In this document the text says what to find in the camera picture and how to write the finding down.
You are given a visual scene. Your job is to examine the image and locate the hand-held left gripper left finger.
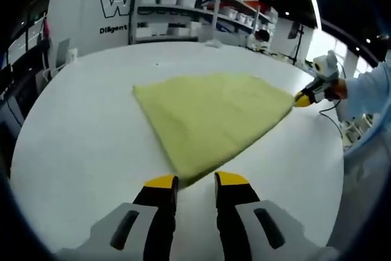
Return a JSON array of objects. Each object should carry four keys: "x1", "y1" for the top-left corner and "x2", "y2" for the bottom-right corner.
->
[{"x1": 54, "y1": 174, "x2": 180, "y2": 261}]

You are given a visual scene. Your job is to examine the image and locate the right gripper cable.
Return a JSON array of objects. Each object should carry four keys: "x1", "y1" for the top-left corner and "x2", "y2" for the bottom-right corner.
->
[{"x1": 319, "y1": 101, "x2": 348, "y2": 144}]

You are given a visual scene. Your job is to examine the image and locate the person's right hand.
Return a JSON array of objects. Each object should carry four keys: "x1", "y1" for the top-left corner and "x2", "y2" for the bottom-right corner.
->
[{"x1": 324, "y1": 77, "x2": 348, "y2": 101}]

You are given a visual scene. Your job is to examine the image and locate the row of white shelf boxes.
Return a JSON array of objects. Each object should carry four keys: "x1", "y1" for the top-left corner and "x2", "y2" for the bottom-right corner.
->
[{"x1": 136, "y1": 21, "x2": 202, "y2": 40}]

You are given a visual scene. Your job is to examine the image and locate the grey metal shelf rack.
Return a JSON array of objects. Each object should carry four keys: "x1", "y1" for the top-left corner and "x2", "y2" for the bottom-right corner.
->
[{"x1": 128, "y1": 0, "x2": 279, "y2": 46}]

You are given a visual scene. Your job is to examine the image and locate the white grey office chair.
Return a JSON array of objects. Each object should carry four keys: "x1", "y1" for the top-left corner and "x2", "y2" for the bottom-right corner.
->
[{"x1": 45, "y1": 38, "x2": 73, "y2": 78}]

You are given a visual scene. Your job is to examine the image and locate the dark office desk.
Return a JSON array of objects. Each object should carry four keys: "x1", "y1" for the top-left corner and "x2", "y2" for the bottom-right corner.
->
[{"x1": 0, "y1": 59, "x2": 46, "y2": 127}]

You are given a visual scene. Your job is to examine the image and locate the yellow garment with coloured sleeves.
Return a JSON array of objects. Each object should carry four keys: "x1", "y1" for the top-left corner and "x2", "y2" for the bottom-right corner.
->
[{"x1": 131, "y1": 73, "x2": 296, "y2": 188}]

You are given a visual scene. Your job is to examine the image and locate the black screen on tripod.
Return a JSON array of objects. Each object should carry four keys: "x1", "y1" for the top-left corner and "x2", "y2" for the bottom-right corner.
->
[{"x1": 288, "y1": 22, "x2": 306, "y2": 66}]

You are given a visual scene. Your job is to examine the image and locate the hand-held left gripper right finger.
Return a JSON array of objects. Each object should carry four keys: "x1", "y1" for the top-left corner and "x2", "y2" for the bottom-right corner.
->
[{"x1": 213, "y1": 171, "x2": 340, "y2": 261}]

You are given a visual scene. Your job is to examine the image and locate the pink hanging cloth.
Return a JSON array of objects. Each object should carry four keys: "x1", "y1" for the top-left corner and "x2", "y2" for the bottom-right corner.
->
[{"x1": 42, "y1": 16, "x2": 51, "y2": 42}]

